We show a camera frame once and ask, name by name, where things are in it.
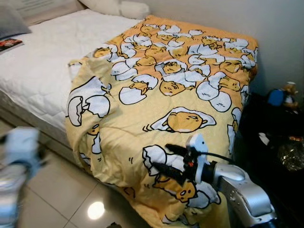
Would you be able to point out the white paper scrap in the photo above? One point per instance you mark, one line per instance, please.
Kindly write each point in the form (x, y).
(264, 138)

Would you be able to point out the grey plush pillow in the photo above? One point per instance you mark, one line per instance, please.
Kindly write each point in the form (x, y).
(12, 23)

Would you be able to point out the black nightstand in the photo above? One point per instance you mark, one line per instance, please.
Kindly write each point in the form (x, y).
(266, 199)

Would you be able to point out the small brown figurine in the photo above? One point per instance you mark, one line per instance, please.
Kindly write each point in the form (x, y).
(290, 95)

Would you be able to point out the yellow egg print blanket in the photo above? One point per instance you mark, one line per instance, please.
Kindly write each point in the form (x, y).
(156, 95)

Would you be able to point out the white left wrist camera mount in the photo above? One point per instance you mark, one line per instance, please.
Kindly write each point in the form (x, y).
(21, 145)

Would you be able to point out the dark red cover book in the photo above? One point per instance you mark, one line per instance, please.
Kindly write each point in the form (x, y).
(9, 45)

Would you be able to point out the cream knotted pillow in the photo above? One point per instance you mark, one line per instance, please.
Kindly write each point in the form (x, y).
(114, 7)

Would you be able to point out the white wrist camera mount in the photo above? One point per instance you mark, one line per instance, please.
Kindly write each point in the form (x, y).
(198, 147)
(21, 145)

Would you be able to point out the shiny crinkled wrapper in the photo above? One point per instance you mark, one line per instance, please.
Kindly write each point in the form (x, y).
(290, 154)

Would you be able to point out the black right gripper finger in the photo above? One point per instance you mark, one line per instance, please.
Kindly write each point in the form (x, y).
(171, 172)
(178, 151)

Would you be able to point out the white quilted mattress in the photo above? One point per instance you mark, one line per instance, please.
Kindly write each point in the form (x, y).
(42, 71)

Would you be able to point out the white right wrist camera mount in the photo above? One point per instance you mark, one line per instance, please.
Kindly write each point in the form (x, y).
(198, 147)

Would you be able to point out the small blue object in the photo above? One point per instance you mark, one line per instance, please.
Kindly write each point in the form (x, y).
(276, 97)

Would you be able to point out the grey printed pillow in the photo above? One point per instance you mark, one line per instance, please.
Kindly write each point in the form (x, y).
(47, 8)

